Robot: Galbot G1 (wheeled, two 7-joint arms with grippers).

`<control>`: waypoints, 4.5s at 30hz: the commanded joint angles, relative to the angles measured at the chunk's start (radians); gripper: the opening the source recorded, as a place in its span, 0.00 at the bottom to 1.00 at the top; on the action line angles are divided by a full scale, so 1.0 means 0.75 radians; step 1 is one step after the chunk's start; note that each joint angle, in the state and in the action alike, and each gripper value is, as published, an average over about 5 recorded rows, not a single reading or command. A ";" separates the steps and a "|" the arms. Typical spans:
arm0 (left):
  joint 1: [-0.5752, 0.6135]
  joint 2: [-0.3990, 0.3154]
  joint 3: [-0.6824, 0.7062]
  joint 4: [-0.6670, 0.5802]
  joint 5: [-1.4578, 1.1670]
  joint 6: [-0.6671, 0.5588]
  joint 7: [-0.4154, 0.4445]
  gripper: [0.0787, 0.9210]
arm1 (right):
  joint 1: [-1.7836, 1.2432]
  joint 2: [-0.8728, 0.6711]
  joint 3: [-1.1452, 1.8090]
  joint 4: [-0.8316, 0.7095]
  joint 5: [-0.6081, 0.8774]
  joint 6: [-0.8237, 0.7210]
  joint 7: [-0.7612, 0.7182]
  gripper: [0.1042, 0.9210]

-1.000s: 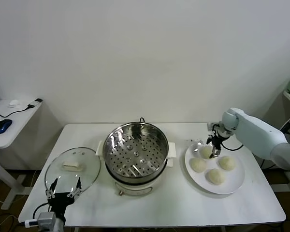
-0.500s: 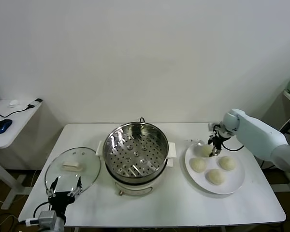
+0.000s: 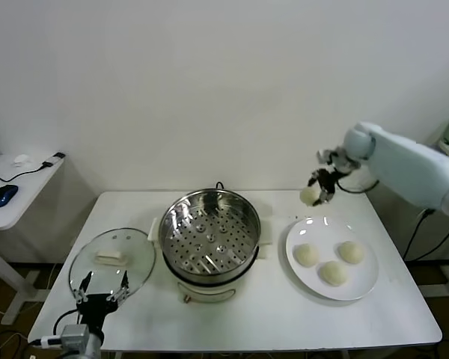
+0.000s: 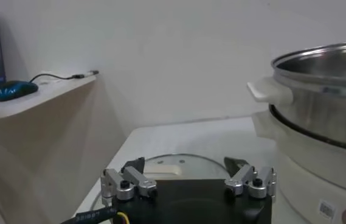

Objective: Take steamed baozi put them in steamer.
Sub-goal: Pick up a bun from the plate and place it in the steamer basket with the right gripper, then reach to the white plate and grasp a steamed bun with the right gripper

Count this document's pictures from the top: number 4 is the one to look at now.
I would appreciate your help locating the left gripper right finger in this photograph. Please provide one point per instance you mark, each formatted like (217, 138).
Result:
(251, 182)

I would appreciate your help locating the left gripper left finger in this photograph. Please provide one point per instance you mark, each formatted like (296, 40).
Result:
(128, 184)

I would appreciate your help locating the glass pot lid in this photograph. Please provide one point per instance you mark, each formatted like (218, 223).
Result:
(191, 165)

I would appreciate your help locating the stainless steel steamer basket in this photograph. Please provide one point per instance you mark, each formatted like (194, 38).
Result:
(327, 115)

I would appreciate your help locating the white electric cooker base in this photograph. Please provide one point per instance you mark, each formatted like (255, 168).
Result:
(312, 188)

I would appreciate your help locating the white side desk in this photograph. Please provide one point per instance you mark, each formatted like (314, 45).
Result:
(39, 121)

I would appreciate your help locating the blue computer mouse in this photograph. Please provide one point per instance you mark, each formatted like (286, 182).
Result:
(14, 90)

